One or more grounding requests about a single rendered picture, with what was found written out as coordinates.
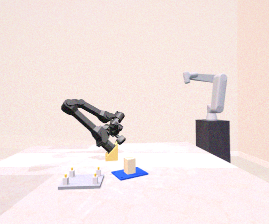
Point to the blue board with beige handle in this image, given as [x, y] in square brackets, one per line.
[130, 170]

